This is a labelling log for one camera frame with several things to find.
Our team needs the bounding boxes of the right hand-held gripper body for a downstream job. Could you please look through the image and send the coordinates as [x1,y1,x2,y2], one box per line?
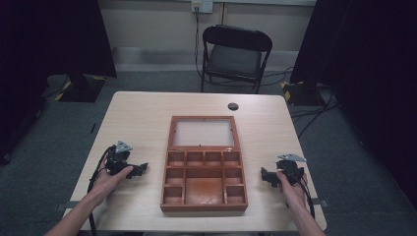
[274,152,308,185]

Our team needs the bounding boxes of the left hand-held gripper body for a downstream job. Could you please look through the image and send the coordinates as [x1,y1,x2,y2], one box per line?
[105,140,135,177]

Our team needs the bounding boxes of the wooden compartment box with lid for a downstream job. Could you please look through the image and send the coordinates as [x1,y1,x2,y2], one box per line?
[159,115,249,212]

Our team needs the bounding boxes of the person's right hand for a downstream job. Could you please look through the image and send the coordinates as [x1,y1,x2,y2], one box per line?
[275,170,309,211]

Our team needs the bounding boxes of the person's left hand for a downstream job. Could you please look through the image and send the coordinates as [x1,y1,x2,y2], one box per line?
[88,158,135,202]

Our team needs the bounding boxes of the black stand base striped tape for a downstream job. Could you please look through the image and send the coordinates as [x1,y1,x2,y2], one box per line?
[279,80,327,107]
[41,73,108,103]

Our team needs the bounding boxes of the black folding chair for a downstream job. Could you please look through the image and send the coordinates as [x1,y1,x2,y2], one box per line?
[200,24,273,95]

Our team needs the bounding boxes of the dark curtain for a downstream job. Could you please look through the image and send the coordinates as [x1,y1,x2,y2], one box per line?
[289,0,417,210]
[0,0,118,165]

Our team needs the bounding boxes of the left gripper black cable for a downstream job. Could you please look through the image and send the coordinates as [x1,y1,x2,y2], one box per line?
[86,146,115,236]

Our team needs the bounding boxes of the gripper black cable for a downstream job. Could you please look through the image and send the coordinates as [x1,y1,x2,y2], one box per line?
[285,178,317,220]
[86,146,115,236]

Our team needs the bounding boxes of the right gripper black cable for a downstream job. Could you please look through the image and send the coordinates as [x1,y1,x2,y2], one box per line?
[285,178,317,220]

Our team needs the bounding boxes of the grey table side bracket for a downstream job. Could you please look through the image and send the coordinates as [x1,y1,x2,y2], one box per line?
[311,197,329,208]
[54,200,82,211]

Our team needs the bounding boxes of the black floor cables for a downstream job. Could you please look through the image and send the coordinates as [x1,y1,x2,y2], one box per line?
[262,65,339,140]

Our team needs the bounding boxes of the black wall cable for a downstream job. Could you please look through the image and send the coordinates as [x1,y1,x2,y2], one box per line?
[194,6,230,87]

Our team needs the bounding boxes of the white wall socket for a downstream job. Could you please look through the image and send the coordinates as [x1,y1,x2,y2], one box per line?
[191,0,214,15]

